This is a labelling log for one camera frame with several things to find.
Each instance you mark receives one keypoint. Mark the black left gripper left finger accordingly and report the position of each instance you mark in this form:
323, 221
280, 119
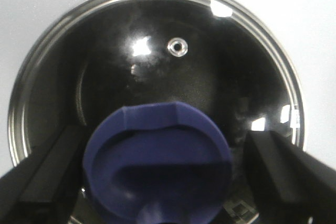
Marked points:
43, 188

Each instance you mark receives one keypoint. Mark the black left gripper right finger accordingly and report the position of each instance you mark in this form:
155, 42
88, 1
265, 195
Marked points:
288, 184

